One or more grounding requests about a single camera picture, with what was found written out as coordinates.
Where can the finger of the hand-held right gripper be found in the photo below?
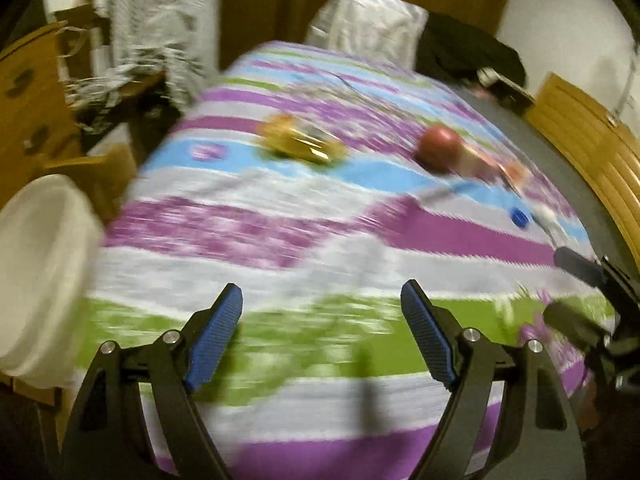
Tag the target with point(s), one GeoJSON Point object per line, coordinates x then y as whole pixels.
{"type": "Point", "coordinates": [580, 266]}
{"type": "Point", "coordinates": [575, 322]}

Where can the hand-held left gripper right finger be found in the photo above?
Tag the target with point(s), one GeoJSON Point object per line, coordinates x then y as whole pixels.
{"type": "Point", "coordinates": [430, 335]}

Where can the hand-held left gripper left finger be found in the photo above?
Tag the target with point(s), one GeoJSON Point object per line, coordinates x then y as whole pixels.
{"type": "Point", "coordinates": [215, 335]}

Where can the white round basin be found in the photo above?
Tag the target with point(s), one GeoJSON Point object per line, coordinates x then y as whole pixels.
{"type": "Point", "coordinates": [45, 280]}

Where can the white twisted tissue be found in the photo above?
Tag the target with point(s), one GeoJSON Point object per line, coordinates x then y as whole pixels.
{"type": "Point", "coordinates": [550, 225]}

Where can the blue bottle cap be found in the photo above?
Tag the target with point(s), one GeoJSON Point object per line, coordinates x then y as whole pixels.
{"type": "Point", "coordinates": [520, 217]}

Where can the red apple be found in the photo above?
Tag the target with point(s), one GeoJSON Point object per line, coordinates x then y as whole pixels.
{"type": "Point", "coordinates": [440, 150]}

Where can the yellow plastic snack wrapper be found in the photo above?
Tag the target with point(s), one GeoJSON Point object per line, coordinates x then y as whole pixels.
{"type": "Point", "coordinates": [300, 140]}

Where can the dark clothes pile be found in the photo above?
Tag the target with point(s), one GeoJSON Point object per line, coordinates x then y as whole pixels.
{"type": "Point", "coordinates": [465, 50]}

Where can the wooden drawer chest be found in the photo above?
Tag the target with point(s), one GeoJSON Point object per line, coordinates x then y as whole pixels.
{"type": "Point", "coordinates": [35, 110]}

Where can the grey striped cloth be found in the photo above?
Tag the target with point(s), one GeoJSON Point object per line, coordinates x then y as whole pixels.
{"type": "Point", "coordinates": [160, 25]}

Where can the white plastic bag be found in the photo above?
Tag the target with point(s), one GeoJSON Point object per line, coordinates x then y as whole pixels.
{"type": "Point", "coordinates": [365, 25]}

